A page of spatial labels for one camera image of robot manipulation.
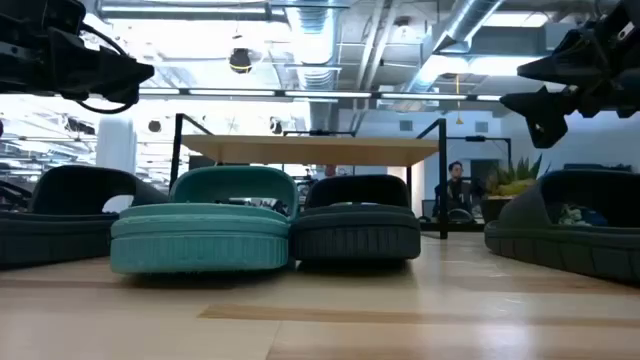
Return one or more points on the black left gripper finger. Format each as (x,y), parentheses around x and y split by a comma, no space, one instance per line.
(125,67)
(122,94)

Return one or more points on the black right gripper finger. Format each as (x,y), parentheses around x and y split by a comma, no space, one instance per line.
(542,112)
(565,62)

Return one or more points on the dark green slide sandal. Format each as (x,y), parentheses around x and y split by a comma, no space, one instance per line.
(575,250)

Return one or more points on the dark grey slide sandal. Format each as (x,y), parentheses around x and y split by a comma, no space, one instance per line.
(50,235)
(355,235)

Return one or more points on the teal slide sandal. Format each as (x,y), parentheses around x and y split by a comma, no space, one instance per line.
(200,240)

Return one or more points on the small round black speaker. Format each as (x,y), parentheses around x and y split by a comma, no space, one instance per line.
(154,126)

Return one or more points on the white round column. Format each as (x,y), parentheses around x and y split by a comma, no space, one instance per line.
(116,142)

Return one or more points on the black monitor screen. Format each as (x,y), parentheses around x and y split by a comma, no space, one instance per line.
(597,167)

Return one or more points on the succulent plant in black pot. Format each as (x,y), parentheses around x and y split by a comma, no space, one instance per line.
(507,185)

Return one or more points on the yellow hanging pendant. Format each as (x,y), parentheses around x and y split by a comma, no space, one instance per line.
(458,120)

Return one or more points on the black ceiling dome yellow band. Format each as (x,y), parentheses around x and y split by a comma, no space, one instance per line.
(240,61)

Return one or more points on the person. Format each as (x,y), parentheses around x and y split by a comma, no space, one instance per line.
(456,192)

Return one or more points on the overhead LED light bar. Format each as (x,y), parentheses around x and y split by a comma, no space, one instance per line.
(325,94)

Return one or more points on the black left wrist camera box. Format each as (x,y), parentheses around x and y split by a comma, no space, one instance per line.
(35,15)

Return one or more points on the silver spiral air duct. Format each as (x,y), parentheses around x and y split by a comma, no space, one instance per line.
(465,25)

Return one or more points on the wooden shelf black metal frame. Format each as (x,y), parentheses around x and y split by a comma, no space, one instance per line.
(310,150)

